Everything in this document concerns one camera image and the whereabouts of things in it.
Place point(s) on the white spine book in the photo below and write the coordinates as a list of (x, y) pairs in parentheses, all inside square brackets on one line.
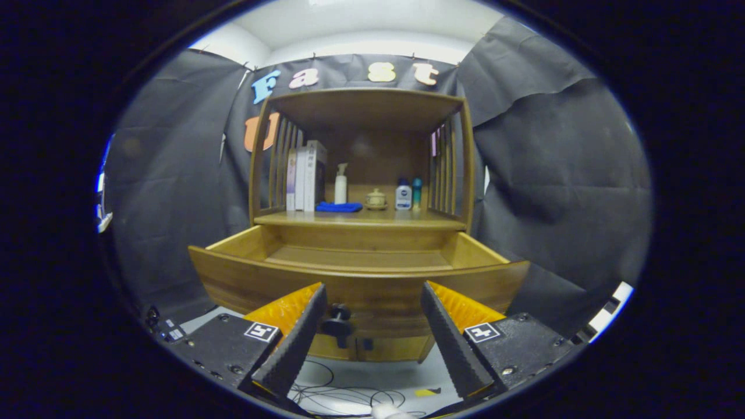
[(300, 180)]

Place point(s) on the wooden cabinet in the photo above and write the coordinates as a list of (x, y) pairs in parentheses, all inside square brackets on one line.
[(361, 107)]

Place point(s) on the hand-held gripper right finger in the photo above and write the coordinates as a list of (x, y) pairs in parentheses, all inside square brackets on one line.
[(451, 343)]

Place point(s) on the purple spine book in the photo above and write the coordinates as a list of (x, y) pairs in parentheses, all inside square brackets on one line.
[(291, 183)]

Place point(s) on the teal slim bottle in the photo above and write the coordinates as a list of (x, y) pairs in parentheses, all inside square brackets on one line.
[(417, 195)]

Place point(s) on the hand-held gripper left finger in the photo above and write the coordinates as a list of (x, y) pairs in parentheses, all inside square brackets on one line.
[(297, 343)]

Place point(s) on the blue folded cloth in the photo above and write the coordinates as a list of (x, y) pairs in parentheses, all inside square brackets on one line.
[(339, 207)]

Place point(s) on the grey portrait cover book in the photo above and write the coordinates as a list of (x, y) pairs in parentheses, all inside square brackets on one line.
[(314, 174)]

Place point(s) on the wooden cabinet door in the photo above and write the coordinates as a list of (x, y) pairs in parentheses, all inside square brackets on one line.
[(320, 352), (396, 348)]

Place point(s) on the white pump bottle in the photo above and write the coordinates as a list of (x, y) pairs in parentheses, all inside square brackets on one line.
[(341, 191)]

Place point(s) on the white board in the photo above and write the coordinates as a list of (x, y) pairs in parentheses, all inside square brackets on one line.
[(623, 293)]

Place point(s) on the wooden countertop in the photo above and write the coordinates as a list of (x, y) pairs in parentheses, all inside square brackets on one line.
[(361, 217)]

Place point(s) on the yellow tape piece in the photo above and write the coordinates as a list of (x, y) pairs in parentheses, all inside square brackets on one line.
[(425, 393)]

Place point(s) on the white lotion bottle blue cap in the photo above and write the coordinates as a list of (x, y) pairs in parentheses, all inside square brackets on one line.
[(403, 198)]

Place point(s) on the lidded ceramic tea bowl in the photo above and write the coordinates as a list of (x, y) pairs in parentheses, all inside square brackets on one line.
[(376, 199)]

